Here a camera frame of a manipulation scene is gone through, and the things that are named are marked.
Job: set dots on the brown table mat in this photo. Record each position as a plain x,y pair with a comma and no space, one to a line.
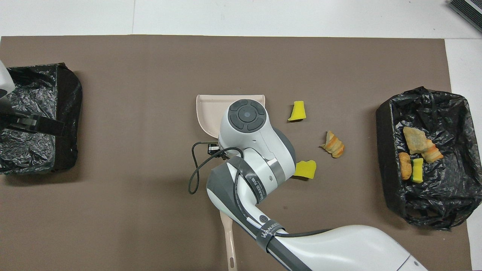
131,207

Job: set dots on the pale bread chunk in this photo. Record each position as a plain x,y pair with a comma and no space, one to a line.
414,138

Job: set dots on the striped croissant piece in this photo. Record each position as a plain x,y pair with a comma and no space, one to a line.
433,153
333,145

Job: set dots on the green and yellow sponge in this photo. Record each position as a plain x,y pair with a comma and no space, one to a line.
417,173

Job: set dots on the open bin with black bag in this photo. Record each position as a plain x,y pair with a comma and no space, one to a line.
448,199

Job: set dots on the brown oval bread roll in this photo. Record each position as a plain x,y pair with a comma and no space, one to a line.
405,167

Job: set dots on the beige plastic dustpan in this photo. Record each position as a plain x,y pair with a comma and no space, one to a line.
209,113

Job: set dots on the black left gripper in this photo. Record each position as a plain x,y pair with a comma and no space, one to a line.
19,122

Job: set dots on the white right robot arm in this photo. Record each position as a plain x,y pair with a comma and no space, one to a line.
260,150

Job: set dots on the beige hand brush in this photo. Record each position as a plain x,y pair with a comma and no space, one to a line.
229,241

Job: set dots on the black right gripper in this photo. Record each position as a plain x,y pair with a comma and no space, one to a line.
214,148

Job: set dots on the dark ribbed box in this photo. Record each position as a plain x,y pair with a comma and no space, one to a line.
469,9

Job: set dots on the bin covered by black bag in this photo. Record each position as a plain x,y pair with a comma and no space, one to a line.
37,158

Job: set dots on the yellow sponge piece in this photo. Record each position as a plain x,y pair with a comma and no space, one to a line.
298,111
305,169

